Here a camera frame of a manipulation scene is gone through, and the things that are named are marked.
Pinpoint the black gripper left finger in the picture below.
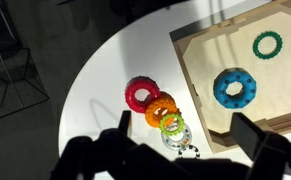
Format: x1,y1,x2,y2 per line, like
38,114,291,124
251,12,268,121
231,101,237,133
118,109,133,138

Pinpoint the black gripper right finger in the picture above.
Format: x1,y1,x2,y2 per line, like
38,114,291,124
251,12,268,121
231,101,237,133
230,112,270,162

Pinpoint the blue dotted ring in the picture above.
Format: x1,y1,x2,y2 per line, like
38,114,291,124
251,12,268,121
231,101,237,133
212,67,258,110

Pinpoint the wooden slatted tray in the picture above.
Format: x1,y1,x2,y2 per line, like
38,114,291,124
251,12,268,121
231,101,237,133
168,0,291,155

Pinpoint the red ridged ring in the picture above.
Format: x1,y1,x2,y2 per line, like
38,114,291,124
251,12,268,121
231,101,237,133
124,75,162,114

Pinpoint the orange ring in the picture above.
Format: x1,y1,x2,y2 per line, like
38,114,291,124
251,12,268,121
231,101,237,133
144,92,181,129

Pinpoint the lime green ring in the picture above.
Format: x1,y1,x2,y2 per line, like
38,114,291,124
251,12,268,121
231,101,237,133
158,113,185,137

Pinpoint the clear plastic ring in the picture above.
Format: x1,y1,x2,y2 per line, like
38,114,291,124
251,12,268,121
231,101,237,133
160,122,193,151

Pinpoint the black and white ring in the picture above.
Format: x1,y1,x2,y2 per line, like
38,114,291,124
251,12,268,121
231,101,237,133
177,143,201,160

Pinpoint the green ridged ring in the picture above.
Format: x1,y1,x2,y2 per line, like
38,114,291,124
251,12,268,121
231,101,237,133
252,30,284,60

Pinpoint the black wire frame rack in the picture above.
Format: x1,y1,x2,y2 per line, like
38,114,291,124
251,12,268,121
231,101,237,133
0,48,50,125

